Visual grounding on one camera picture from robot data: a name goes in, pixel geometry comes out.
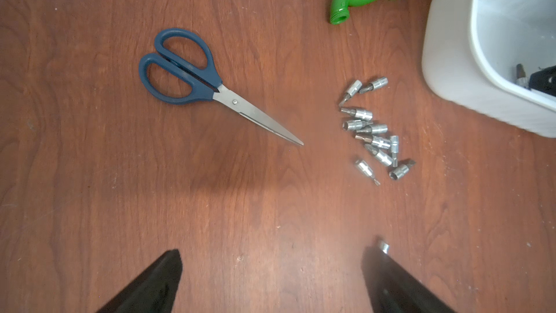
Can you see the silver bit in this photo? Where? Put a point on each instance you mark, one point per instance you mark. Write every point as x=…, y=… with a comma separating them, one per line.
x=383, y=246

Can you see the silver socket bit two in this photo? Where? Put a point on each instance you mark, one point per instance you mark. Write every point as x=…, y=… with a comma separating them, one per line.
x=374, y=85

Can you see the silver socket bit four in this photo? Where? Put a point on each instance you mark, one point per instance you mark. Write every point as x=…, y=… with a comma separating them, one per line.
x=354, y=125

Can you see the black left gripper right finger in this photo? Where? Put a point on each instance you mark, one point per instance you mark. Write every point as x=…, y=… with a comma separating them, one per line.
x=391, y=288

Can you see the blue handled scissors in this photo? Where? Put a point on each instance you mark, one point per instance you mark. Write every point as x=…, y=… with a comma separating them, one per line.
x=206, y=84

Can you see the silver socket bit ten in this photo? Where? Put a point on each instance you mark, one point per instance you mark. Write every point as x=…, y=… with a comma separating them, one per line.
x=401, y=170

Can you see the silver socket bit one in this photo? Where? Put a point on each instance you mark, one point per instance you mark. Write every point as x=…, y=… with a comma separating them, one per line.
x=350, y=92

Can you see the silver socket bit three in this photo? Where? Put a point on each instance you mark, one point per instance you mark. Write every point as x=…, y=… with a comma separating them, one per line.
x=357, y=113

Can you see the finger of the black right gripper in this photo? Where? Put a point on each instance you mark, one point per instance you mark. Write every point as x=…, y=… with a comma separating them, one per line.
x=544, y=81

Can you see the dark bit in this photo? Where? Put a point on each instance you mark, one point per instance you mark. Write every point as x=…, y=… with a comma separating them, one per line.
x=521, y=78

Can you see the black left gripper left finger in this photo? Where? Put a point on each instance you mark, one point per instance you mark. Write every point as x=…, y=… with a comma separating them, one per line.
x=154, y=290

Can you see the silver socket bit five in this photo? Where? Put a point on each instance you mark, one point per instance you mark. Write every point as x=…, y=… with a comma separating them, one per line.
x=374, y=129

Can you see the white plastic storage box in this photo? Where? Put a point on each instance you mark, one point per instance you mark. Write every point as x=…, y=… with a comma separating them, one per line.
x=471, y=50

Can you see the silver socket bit nine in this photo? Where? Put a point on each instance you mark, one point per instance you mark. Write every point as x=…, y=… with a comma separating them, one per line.
x=364, y=167

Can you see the silver socket bit eight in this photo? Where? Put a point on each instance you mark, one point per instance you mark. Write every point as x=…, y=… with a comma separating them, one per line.
x=394, y=150

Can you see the silver socket bit seven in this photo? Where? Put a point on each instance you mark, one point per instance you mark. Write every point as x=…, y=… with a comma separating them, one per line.
x=379, y=155

